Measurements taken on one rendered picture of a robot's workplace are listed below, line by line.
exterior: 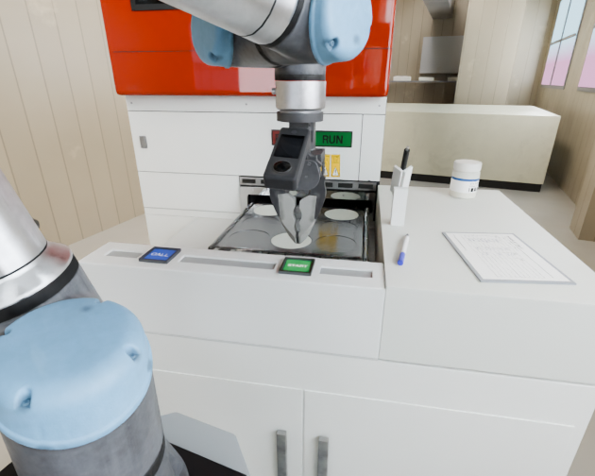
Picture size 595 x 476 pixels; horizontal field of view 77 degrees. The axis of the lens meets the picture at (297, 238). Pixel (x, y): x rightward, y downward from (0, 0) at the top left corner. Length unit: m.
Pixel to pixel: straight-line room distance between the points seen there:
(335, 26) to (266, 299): 0.43
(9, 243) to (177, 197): 0.98
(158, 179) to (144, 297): 0.70
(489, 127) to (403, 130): 1.00
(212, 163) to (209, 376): 0.72
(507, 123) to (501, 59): 2.52
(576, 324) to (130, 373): 0.61
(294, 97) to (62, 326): 0.40
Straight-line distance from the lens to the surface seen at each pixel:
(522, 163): 5.33
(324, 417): 0.80
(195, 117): 1.27
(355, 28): 0.40
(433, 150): 5.26
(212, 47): 0.49
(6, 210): 0.43
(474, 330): 0.67
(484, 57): 7.60
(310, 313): 0.64
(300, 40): 0.39
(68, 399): 0.33
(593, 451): 1.93
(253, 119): 1.21
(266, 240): 0.92
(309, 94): 0.56
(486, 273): 0.70
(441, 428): 0.80
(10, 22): 3.42
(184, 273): 0.68
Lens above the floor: 1.26
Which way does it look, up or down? 23 degrees down
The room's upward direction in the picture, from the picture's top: straight up
